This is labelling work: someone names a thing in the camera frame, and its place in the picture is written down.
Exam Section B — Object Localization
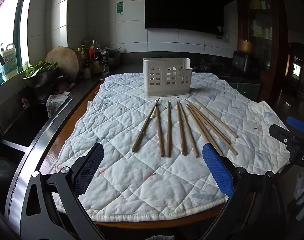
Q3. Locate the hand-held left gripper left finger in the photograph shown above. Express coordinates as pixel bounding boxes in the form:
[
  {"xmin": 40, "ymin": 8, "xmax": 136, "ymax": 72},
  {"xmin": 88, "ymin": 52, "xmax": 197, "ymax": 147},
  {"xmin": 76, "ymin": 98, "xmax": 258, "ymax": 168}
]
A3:
[{"xmin": 20, "ymin": 142, "xmax": 105, "ymax": 240}]

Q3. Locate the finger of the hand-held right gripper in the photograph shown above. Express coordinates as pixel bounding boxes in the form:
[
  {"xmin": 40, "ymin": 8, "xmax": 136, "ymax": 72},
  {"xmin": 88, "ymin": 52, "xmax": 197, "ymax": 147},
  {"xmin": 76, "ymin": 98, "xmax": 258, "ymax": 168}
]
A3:
[
  {"xmin": 269, "ymin": 124, "xmax": 303, "ymax": 153},
  {"xmin": 286, "ymin": 116, "xmax": 304, "ymax": 132}
]

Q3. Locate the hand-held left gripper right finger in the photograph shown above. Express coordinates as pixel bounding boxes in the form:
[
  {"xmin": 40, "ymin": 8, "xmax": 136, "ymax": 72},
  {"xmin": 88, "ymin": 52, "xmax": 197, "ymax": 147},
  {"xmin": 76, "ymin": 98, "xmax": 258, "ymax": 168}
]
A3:
[{"xmin": 199, "ymin": 142, "xmax": 288, "ymax": 240}]

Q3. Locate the row of wooden chopsticks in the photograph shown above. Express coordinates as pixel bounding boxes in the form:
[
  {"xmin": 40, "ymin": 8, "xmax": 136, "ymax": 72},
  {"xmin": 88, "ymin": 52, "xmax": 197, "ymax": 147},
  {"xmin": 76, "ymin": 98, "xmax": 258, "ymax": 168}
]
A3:
[{"xmin": 131, "ymin": 97, "xmax": 238, "ymax": 158}]

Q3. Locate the white plastic utensil holder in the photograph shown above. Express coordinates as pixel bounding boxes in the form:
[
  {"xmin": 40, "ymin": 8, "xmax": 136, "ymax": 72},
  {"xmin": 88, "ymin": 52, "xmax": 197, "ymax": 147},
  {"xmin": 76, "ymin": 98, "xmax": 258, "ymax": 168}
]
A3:
[{"xmin": 142, "ymin": 57, "xmax": 193, "ymax": 98}]

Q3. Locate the white quilted mat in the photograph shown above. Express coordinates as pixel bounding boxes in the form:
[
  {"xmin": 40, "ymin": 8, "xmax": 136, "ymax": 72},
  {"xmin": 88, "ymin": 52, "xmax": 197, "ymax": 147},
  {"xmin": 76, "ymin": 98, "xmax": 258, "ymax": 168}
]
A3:
[{"xmin": 52, "ymin": 72, "xmax": 290, "ymax": 222}]

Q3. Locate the green lower cabinet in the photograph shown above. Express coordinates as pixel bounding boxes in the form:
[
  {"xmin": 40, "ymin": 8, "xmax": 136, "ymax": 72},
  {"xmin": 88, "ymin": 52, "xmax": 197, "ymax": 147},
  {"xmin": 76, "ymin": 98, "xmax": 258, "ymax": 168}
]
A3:
[{"xmin": 228, "ymin": 81, "xmax": 261, "ymax": 101}]

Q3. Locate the white dish rag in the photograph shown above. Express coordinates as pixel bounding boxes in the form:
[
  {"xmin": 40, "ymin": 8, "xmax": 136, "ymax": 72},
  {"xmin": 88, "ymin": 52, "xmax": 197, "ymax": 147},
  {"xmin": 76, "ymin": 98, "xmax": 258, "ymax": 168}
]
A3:
[{"xmin": 47, "ymin": 91, "xmax": 73, "ymax": 118}]

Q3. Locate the steel kitchen sink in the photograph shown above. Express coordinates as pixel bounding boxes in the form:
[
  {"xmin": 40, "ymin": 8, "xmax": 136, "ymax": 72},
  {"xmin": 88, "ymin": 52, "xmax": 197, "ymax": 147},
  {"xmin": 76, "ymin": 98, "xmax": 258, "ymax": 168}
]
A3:
[{"xmin": 0, "ymin": 97, "xmax": 58, "ymax": 157}]

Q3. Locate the black box appliance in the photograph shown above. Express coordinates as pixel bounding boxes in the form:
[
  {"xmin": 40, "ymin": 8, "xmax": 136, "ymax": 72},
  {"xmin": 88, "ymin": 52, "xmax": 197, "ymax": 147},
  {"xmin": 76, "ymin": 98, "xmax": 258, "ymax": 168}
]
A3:
[{"xmin": 232, "ymin": 51, "xmax": 260, "ymax": 72}]

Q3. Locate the small white jar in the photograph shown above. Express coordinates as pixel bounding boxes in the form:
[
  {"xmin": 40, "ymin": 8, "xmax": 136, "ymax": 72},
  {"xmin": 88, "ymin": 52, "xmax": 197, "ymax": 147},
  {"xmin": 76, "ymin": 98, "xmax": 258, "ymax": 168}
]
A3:
[{"xmin": 82, "ymin": 64, "xmax": 92, "ymax": 79}]

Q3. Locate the metal bowl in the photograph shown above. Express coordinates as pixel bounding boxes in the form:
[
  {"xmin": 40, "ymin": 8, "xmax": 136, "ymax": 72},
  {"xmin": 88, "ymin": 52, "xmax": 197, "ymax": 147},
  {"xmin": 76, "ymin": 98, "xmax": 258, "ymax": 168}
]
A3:
[{"xmin": 23, "ymin": 69, "xmax": 60, "ymax": 101}]

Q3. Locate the black gas stove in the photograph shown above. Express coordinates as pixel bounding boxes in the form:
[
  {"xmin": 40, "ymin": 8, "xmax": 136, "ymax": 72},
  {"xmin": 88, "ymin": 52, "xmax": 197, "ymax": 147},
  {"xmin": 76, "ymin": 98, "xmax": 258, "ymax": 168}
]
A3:
[{"xmin": 192, "ymin": 59, "xmax": 233, "ymax": 77}]

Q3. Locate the wooden glass-door cabinet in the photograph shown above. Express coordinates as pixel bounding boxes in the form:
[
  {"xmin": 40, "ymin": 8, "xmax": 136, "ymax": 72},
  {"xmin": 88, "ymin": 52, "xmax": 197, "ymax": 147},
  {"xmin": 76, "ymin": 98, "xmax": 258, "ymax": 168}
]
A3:
[{"xmin": 237, "ymin": 0, "xmax": 289, "ymax": 101}]

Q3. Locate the round wooden cutting board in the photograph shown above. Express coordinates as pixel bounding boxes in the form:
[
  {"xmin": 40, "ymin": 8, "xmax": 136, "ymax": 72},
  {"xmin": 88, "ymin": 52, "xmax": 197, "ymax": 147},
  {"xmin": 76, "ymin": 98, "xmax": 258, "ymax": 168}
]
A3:
[{"xmin": 45, "ymin": 46, "xmax": 79, "ymax": 83}]

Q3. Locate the bowl of green vegetables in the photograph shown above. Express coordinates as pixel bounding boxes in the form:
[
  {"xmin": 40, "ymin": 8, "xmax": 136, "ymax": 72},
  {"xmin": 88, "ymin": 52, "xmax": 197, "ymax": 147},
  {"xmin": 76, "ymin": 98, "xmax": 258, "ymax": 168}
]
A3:
[{"xmin": 23, "ymin": 60, "xmax": 59, "ymax": 77}]

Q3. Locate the large dark sauce bottle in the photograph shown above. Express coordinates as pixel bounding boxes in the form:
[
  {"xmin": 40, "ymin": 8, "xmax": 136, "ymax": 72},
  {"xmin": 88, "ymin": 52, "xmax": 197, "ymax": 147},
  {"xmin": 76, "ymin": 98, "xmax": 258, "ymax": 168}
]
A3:
[{"xmin": 89, "ymin": 39, "xmax": 103, "ymax": 75}]

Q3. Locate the white detergent jug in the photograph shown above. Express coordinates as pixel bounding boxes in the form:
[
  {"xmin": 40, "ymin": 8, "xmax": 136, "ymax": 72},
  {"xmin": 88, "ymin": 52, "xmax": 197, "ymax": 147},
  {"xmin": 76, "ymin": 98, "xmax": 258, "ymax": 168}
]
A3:
[{"xmin": 1, "ymin": 43, "xmax": 19, "ymax": 82}]

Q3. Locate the black range hood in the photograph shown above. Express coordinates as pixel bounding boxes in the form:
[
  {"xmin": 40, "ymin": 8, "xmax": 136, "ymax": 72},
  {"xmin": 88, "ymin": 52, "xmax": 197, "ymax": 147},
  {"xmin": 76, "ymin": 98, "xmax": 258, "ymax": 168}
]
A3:
[{"xmin": 144, "ymin": 0, "xmax": 237, "ymax": 39}]

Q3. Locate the green-framed window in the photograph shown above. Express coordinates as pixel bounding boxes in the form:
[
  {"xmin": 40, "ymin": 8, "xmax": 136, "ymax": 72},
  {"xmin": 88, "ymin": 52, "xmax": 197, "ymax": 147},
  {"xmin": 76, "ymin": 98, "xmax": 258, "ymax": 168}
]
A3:
[{"xmin": 0, "ymin": 0, "xmax": 36, "ymax": 88}]

